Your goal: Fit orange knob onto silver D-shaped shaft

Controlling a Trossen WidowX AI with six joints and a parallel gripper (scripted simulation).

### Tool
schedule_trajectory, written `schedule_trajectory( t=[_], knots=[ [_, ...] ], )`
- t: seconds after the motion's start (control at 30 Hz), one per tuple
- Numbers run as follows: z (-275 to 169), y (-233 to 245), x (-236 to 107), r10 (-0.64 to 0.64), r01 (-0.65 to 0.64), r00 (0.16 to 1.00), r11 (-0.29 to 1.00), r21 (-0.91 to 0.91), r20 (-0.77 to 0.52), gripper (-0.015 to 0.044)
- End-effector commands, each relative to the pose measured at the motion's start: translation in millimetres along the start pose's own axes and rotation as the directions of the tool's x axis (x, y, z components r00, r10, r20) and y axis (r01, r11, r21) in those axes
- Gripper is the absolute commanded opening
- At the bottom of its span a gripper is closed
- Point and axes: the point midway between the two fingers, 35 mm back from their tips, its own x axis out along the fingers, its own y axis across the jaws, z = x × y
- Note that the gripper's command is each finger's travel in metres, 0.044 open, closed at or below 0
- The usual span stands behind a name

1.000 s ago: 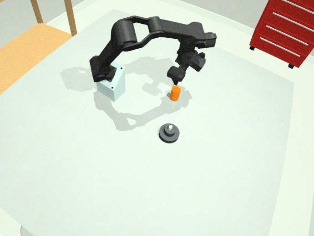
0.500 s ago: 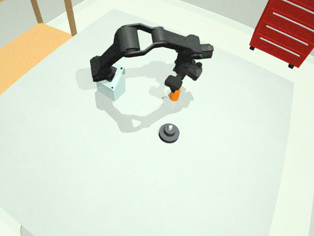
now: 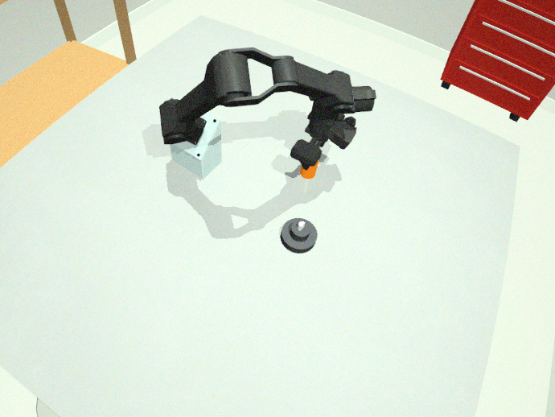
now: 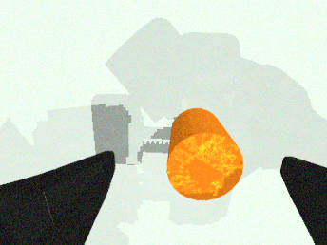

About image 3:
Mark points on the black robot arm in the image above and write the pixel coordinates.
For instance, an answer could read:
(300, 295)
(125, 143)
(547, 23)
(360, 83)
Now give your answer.
(227, 83)

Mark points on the orange knob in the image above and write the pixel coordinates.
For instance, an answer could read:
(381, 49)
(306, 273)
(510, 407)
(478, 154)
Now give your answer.
(310, 173)

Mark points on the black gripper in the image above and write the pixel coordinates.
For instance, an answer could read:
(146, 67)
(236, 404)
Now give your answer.
(307, 152)

